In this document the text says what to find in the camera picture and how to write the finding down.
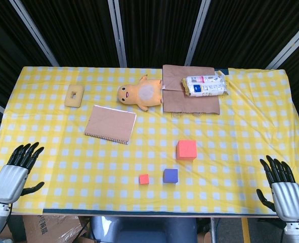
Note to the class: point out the yellow sponge with hole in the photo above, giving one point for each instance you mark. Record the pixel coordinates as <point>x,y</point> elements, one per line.
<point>74,100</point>

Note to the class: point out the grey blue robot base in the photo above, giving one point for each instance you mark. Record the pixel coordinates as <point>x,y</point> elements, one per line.
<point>144,230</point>

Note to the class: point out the purple foam cube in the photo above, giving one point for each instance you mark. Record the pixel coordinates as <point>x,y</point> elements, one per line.
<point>170,176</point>

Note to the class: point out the small red foam cube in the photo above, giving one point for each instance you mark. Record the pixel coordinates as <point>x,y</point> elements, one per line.
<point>144,179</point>

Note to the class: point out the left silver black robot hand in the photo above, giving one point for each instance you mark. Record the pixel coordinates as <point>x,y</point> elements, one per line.
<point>8,179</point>

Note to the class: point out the brown paper bag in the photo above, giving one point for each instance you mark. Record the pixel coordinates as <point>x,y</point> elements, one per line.
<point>184,103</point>

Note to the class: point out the large red foam cube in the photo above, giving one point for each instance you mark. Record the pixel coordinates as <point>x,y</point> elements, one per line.
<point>186,150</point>

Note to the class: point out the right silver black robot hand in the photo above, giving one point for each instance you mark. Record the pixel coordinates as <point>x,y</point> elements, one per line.
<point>288,200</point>

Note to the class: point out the yellow white checkered tablecloth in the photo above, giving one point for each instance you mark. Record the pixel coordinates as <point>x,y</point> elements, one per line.
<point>227,164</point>

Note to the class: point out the yellow plush toy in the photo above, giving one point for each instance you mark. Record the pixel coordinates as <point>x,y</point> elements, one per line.
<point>149,94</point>

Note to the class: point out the white rolls in plastic pack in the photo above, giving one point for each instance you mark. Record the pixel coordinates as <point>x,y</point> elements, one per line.
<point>207,87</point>

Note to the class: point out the brown spiral notebook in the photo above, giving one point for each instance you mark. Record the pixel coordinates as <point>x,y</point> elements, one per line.
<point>110,124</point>

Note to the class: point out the brown cardboard box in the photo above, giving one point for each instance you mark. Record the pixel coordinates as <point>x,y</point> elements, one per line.
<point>50,229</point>

